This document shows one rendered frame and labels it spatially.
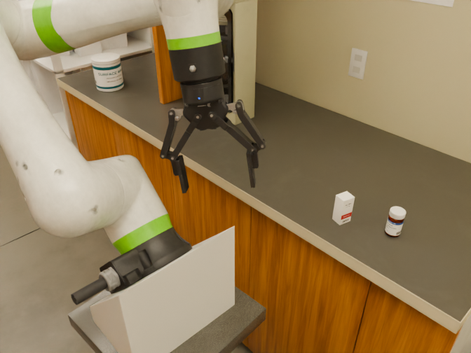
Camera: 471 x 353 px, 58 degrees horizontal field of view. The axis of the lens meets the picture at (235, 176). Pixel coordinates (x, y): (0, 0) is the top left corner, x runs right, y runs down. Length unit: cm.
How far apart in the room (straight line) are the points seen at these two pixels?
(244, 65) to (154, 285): 109
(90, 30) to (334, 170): 91
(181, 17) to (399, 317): 92
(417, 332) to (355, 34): 111
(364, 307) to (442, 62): 88
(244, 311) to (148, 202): 34
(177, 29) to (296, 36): 131
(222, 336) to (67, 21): 72
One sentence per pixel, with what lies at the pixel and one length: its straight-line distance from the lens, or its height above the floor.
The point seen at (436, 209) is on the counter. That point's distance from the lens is 143.
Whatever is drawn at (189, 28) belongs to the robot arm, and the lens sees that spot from 73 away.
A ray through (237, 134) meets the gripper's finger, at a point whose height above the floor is 137.
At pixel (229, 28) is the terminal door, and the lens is 162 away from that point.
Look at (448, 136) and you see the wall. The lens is 175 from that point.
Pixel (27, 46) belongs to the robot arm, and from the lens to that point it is 103.
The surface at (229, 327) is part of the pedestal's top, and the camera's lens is 100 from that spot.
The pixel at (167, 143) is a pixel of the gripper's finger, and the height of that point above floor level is 134.
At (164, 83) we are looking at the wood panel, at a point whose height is 103.
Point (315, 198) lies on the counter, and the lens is 136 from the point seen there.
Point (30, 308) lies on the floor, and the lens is 246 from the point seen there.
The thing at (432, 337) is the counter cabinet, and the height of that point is 82.
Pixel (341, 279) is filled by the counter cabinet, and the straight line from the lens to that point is 130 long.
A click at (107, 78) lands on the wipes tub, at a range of 213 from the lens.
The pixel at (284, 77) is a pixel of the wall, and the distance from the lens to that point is 209.
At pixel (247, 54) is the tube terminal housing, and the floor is 122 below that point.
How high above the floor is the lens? 174
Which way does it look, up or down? 34 degrees down
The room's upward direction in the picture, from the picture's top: straight up
